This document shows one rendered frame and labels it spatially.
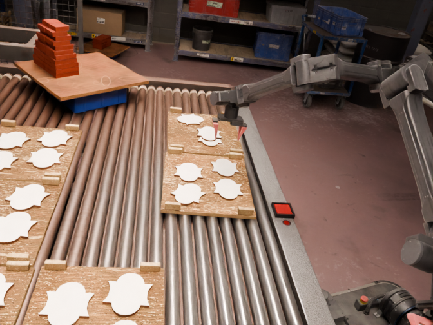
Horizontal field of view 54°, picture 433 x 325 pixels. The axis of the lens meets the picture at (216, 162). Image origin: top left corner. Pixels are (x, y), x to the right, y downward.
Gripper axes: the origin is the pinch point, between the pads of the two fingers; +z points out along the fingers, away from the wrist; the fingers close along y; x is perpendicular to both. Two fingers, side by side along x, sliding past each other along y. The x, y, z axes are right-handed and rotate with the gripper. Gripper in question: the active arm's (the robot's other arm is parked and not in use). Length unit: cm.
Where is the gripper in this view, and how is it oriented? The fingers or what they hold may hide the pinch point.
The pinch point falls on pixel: (227, 137)
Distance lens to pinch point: 178.2
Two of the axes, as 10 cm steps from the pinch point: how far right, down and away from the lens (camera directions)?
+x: -1.2, -4.0, 9.1
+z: -1.5, 9.1, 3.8
